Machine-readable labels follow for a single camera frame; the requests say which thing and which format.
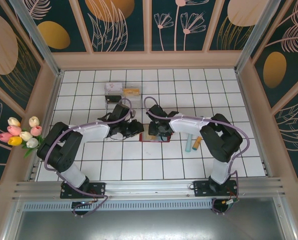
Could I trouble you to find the red card holder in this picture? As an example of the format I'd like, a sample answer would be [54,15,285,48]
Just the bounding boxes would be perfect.
[139,131,171,144]

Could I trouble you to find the clear acrylic card organizer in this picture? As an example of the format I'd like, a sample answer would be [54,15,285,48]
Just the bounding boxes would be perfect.
[104,80,143,110]

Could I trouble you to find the black card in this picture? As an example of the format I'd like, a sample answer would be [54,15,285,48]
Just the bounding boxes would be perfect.
[106,94,122,104]

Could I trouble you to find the gold card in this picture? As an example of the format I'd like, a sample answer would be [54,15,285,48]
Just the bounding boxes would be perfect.
[123,87,140,97]

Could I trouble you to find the pink floral card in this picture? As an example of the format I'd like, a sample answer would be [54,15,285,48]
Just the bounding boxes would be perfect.
[105,81,124,92]

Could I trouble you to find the teal tube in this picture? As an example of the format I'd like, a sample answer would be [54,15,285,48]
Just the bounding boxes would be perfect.
[184,133,195,153]

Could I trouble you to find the orange tube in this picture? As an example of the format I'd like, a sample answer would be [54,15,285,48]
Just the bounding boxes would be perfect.
[192,136,203,152]

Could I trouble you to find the tulip flower bouquet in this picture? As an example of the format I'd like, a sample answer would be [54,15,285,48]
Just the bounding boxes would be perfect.
[22,134,46,159]

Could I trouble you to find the yellow artificial tulip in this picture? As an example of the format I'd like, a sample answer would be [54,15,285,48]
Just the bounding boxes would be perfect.
[8,136,23,147]

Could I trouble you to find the aluminium mounting rail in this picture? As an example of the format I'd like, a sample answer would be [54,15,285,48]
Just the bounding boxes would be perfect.
[12,176,287,201]

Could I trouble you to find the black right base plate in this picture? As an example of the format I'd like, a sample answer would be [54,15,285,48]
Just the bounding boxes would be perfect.
[193,179,239,199]

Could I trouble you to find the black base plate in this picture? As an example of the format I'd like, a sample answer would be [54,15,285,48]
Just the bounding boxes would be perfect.
[193,179,239,199]
[60,181,106,200]

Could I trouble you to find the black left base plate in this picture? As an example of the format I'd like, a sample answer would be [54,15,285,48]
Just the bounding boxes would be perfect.
[60,181,106,200]

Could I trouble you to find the slotted grey cable duct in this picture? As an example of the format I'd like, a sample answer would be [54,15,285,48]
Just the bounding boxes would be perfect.
[22,201,214,211]

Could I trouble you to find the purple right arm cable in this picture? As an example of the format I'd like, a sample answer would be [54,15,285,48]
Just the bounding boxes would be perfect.
[143,96,251,216]

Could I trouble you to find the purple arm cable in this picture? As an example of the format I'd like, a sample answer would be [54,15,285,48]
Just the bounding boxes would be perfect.
[45,97,135,219]
[143,96,251,216]

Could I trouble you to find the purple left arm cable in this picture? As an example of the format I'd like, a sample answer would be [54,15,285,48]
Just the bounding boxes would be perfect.
[45,97,135,219]

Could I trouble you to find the aluminium frame post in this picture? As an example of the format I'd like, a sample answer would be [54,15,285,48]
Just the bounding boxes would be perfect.
[9,0,65,76]
[234,0,287,74]

